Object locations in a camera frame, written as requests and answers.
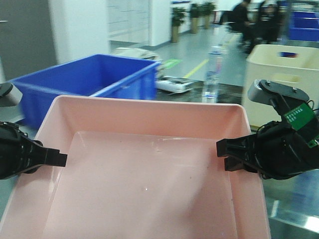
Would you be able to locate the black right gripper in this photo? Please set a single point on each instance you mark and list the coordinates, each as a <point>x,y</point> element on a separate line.
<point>281,152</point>

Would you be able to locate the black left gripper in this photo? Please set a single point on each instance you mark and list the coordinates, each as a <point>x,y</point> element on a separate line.
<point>12,147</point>

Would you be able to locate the pink plastic bin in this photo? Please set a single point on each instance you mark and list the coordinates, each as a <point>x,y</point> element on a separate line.
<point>137,170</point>

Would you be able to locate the blue plastic bin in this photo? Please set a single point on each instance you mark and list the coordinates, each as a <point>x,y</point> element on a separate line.
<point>105,76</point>

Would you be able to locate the cream plastic bin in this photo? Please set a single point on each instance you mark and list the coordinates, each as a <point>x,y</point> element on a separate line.
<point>293,66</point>

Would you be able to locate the clear water bottle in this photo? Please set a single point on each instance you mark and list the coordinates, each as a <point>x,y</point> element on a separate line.
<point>211,81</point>

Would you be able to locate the green circuit board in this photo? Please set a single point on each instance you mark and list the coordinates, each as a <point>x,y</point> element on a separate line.
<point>300,116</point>

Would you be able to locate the white device on table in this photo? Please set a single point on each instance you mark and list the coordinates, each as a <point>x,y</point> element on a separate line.
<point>174,85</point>

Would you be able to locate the seated person in black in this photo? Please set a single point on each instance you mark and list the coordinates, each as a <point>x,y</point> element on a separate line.
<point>238,17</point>

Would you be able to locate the blue bins on rack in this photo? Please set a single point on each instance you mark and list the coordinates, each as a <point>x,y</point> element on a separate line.
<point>304,26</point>

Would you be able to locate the potted plant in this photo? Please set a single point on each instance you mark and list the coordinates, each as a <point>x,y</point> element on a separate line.
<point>177,19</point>
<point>208,8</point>
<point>194,14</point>

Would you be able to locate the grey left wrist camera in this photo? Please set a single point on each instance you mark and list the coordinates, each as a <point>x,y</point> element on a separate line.
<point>10,95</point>

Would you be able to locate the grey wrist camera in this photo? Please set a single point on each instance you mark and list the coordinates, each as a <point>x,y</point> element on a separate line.
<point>259,93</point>
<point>10,95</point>

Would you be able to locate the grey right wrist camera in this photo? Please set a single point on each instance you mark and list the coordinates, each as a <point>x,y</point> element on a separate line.
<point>259,93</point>

